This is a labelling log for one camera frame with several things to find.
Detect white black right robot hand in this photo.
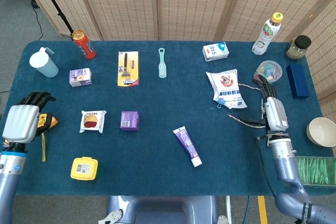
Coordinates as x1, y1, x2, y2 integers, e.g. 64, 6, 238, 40
238, 74, 291, 142

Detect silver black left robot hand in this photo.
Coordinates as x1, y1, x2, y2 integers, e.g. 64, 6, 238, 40
2, 91, 57, 153

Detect purple white toothpaste tube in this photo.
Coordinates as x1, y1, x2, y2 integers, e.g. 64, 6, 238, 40
173, 125, 203, 168

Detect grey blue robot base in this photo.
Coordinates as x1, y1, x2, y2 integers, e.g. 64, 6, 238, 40
98, 195, 229, 224

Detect white bottle red label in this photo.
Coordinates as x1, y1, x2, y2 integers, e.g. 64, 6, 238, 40
251, 12, 284, 56

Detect dark blue rectangular box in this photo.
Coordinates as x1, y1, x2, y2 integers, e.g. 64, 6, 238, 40
286, 63, 310, 100

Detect clear jar of binder clips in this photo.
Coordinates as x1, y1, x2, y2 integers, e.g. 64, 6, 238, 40
253, 60, 284, 86

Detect beige bowl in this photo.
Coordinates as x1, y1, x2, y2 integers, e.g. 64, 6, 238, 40
306, 117, 336, 148

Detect white powder bag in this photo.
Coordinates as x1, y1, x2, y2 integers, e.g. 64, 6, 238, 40
205, 69, 248, 110

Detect light blue plastic cup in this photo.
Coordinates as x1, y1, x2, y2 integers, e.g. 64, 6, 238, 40
29, 47, 59, 79

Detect glass jar black lid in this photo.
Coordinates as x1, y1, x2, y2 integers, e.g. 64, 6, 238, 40
285, 35, 312, 60

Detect clear box green packets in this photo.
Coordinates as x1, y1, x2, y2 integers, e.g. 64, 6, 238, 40
293, 155, 336, 188

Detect burger snack packet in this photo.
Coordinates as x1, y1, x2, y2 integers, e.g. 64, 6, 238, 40
79, 110, 108, 134

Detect small purple white carton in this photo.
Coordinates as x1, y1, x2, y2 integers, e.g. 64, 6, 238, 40
69, 68, 93, 88

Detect yellow lidded green container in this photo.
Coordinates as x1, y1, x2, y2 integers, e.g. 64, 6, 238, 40
70, 156, 100, 182

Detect white blue milk carton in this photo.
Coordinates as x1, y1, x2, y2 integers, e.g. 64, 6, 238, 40
202, 42, 230, 62

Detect orange soda can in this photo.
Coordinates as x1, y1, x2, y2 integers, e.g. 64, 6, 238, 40
71, 29, 97, 60

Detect purple box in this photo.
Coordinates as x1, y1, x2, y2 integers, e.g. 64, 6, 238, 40
120, 111, 140, 132

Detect razor on yellow card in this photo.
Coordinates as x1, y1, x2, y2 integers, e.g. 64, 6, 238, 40
117, 50, 140, 88

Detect black stand pole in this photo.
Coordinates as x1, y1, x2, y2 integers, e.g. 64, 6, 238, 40
34, 0, 76, 41

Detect green plastic brush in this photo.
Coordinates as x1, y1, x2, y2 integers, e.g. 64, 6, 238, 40
157, 47, 168, 79

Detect bamboo folding screen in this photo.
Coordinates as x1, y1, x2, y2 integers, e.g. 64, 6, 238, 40
17, 0, 336, 117

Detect braided beige rope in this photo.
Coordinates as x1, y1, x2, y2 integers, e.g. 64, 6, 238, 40
226, 83, 266, 125

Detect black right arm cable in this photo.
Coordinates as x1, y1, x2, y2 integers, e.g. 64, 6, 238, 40
255, 136, 278, 198

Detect thin black floor cable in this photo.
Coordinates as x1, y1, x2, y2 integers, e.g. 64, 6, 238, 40
30, 0, 45, 42

